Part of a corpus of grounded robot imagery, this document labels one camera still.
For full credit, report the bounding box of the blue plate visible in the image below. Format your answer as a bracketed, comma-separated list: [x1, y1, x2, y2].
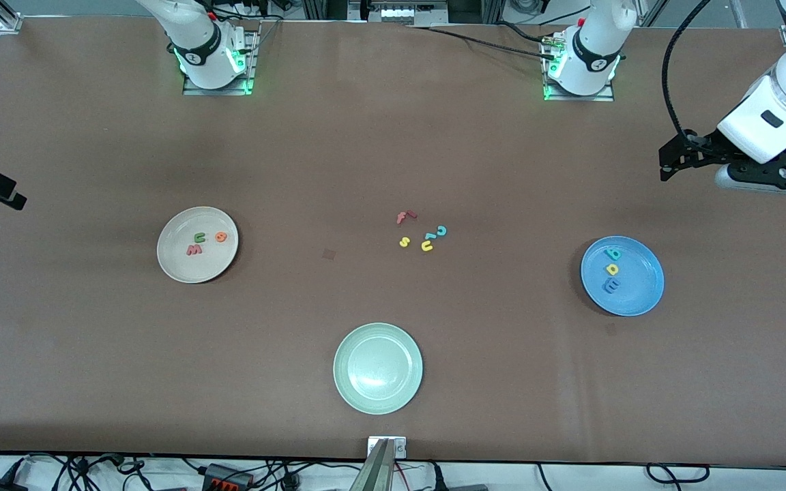
[581, 235, 665, 317]

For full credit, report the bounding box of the beige brown plate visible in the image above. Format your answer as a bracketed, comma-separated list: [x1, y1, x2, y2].
[157, 207, 239, 284]

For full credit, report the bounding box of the silver electronics box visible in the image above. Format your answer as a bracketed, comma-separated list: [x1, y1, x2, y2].
[349, 0, 448, 27]

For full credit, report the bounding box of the black orange power strip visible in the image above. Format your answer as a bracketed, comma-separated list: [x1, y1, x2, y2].
[202, 464, 254, 491]

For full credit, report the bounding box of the pale green plate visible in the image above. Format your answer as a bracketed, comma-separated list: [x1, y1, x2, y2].
[333, 323, 424, 415]

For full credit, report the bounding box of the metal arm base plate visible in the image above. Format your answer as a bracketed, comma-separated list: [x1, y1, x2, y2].
[183, 31, 258, 96]
[543, 31, 616, 103]

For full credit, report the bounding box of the aluminium frame post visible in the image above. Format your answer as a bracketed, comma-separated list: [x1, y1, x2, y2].
[0, 0, 23, 35]

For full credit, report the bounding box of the black cable across table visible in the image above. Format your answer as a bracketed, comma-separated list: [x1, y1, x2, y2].
[407, 24, 559, 61]

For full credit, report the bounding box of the looped black cable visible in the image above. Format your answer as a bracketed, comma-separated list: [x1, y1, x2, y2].
[645, 464, 711, 486]

